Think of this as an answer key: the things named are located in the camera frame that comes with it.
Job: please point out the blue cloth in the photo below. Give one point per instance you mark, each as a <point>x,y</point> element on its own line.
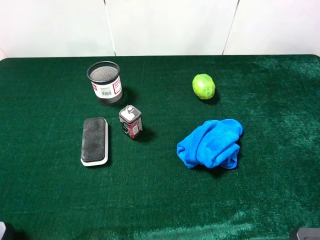
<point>212,144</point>

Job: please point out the red black gum bottle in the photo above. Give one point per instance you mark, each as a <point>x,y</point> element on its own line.
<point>131,121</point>

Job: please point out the black white board eraser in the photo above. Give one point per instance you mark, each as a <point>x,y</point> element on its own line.
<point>95,142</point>

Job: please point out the black mesh pen holder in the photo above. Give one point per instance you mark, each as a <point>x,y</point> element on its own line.
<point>106,82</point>

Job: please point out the green lime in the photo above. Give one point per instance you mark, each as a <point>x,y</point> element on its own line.
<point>203,86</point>

